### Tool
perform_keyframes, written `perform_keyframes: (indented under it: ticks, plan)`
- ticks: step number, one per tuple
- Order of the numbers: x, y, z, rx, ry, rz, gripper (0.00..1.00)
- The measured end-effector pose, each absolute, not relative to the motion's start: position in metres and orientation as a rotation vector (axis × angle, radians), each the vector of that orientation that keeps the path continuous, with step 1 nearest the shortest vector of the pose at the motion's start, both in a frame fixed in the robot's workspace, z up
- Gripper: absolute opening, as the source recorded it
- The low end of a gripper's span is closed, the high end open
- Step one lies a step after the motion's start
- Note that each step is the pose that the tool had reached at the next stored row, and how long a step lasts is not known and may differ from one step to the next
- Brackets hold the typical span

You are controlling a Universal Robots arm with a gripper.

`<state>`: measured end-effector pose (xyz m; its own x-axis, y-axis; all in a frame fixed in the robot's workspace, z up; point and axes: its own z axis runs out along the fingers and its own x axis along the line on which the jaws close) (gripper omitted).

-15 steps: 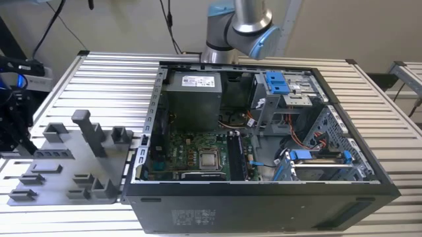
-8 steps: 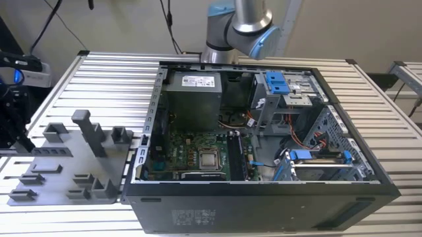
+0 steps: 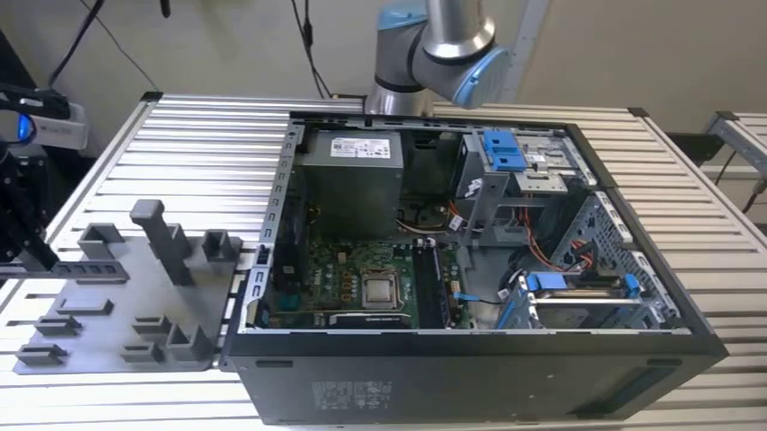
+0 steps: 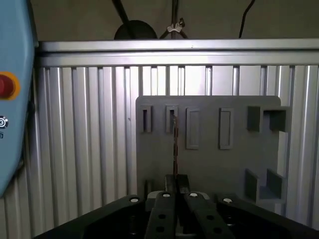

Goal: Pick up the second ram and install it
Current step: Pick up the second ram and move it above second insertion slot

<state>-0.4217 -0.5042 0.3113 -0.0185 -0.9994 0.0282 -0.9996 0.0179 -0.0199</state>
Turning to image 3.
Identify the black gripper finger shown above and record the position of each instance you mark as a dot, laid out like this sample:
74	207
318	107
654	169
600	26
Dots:
30	220

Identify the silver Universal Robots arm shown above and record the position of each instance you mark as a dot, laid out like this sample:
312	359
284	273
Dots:
414	58

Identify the black RAM slot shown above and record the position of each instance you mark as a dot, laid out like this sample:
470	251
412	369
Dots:
444	292

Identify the grey plastic parts rack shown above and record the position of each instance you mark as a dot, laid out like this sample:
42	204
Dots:
145	296

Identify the black hanging rod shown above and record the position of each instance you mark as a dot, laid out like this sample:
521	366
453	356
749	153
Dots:
165	8

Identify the green motherboard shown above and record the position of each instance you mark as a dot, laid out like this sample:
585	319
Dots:
336	269

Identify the grey power supply unit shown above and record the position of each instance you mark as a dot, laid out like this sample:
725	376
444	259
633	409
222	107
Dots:
348	197

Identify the silver CPU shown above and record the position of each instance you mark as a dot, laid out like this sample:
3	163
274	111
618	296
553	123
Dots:
380	291

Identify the black graphics card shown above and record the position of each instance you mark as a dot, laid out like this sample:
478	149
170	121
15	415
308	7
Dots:
372	319

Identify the CPU socket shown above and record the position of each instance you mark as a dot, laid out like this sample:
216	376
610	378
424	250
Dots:
381	306

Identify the black open PC case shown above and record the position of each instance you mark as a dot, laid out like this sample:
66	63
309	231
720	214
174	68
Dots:
420	381

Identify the grey metal drive cage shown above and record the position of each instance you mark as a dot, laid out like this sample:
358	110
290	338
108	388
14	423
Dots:
498	193

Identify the blue plastic drive latch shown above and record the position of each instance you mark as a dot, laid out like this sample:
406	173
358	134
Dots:
500	139
505	162

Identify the hard disk in blue carrier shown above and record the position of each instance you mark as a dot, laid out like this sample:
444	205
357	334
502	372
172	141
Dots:
549	282

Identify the metal slat side table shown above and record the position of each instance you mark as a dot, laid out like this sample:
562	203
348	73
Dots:
744	134

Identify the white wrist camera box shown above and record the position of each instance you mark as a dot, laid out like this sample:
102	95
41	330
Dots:
61	130

